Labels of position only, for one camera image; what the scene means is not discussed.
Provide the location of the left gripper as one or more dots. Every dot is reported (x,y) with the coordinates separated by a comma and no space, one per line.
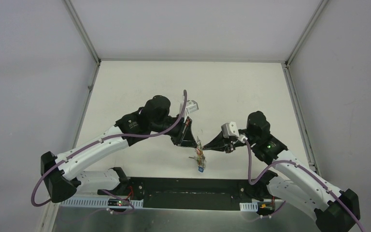
(181,131)

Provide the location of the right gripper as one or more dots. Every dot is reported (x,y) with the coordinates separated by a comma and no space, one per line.
(217,143)

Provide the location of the metal keyring plate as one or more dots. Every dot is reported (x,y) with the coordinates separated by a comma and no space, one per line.
(200,157)

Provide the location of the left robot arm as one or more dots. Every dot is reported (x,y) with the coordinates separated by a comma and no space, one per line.
(65,174)

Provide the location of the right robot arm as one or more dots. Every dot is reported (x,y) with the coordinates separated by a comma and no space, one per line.
(272,164)

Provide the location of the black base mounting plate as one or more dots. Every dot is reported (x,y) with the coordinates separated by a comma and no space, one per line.
(195,194)

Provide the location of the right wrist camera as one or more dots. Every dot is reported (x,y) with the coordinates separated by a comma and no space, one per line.
(230,130)

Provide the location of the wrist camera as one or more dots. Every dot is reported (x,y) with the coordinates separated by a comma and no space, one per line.
(187,108)
(230,130)

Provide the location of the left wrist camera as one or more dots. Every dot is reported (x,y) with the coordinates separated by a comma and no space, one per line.
(187,108)

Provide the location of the aluminium front rail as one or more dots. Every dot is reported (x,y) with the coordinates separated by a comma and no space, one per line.
(61,190)

